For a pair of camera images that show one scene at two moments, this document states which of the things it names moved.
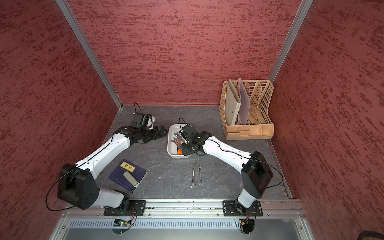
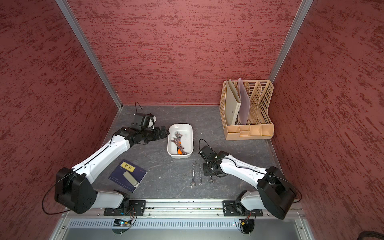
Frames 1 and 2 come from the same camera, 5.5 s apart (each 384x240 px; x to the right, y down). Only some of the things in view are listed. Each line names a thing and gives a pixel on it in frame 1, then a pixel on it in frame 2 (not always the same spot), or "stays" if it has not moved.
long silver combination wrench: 193,184 stays
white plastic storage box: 172,148 stays
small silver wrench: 200,167 stays
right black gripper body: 189,148 → 208,170
